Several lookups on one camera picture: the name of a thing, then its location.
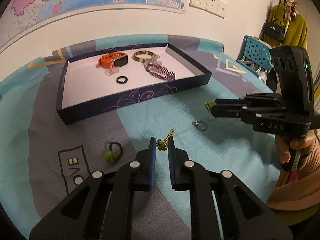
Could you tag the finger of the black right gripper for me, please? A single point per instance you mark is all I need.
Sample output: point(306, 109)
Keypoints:
point(226, 111)
point(230, 102)

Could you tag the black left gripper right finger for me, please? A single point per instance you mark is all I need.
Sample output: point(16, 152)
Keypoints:
point(181, 176)

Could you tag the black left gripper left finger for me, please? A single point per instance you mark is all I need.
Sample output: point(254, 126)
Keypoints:
point(145, 176)

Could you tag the gold chain green pendant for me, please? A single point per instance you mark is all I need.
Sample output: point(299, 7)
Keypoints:
point(162, 144)

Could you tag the tortoiseshell bangle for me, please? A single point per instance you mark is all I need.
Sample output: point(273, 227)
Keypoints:
point(143, 55)

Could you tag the orange smart watch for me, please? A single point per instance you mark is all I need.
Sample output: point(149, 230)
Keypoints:
point(112, 60)

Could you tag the gold green earring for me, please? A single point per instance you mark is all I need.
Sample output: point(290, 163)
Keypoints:
point(209, 105)

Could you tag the pink sleeve forearm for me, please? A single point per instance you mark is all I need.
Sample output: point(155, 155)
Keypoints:
point(298, 200)

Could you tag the navy jewelry tray box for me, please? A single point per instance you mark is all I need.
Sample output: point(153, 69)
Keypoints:
point(86, 90)

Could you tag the right hand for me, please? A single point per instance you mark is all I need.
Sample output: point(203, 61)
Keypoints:
point(304, 145)

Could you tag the blue perforated plastic rack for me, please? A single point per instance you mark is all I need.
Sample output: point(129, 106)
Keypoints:
point(256, 51)

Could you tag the black handbag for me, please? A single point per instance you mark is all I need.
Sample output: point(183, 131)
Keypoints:
point(275, 27)

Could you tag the mustard yellow coat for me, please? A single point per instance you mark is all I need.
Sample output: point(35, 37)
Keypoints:
point(297, 32)

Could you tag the white wall socket panel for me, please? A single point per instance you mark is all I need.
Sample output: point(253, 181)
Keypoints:
point(215, 7)

